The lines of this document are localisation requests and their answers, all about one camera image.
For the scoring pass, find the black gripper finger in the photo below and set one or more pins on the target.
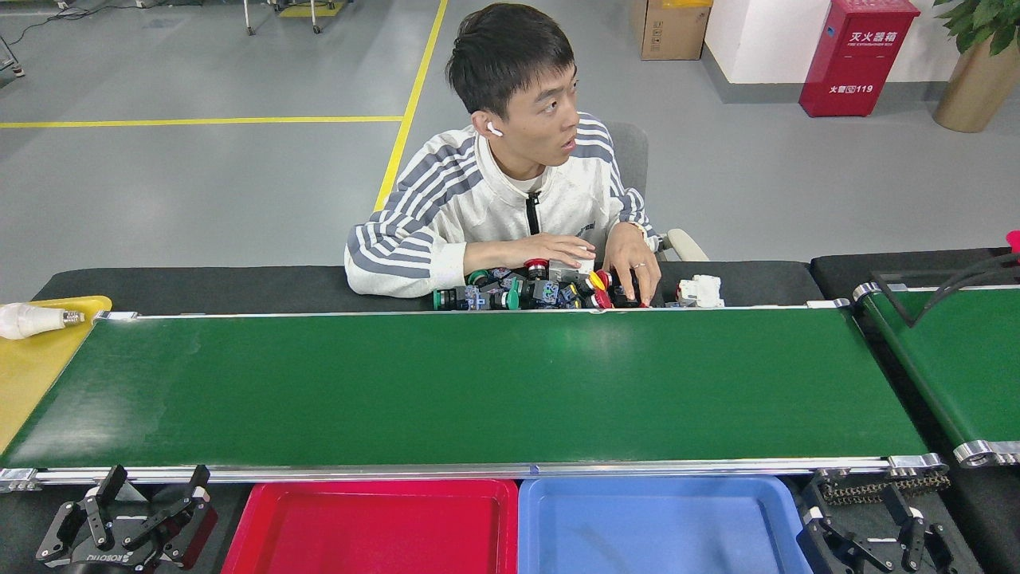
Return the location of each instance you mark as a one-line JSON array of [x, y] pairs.
[[916, 534], [825, 542]]

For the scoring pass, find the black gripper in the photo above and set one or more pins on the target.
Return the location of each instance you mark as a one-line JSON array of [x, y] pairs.
[[111, 554]]

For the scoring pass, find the white circuit breaker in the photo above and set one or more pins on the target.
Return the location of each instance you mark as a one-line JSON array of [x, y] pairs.
[[703, 291]]

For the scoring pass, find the blue plastic tray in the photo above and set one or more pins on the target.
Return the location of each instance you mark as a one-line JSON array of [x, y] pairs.
[[661, 534]]

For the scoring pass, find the yellow plastic tray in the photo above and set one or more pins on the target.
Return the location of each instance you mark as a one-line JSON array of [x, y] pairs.
[[32, 375]]

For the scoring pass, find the short green conveyor belt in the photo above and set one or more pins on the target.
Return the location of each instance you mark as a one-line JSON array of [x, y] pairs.
[[972, 359]]

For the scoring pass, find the red plastic tray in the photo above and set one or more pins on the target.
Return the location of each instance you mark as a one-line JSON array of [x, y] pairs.
[[374, 534]]

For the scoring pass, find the long green conveyor belt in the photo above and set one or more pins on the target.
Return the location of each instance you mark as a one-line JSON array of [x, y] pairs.
[[478, 383]]

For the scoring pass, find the seated person's left hand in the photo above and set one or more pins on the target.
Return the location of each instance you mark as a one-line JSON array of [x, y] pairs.
[[637, 263]]

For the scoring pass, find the seated person's right hand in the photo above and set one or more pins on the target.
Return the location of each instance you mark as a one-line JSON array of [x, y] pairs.
[[550, 249]]

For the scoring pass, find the white light bulb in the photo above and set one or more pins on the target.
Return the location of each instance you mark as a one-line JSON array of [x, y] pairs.
[[28, 320]]

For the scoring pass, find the red plastic bin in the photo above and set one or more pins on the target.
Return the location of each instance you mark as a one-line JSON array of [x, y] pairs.
[[1014, 239]]

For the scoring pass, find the seated person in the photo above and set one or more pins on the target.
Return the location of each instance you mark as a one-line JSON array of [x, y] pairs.
[[446, 215]]

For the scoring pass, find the potted plant in gold planter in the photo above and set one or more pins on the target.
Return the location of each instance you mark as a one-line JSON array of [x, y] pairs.
[[976, 88]]

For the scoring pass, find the red fire extinguisher box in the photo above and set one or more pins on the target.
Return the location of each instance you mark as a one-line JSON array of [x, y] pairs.
[[857, 64]]

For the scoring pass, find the brown cardboard box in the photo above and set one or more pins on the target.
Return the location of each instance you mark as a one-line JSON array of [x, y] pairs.
[[673, 32]]

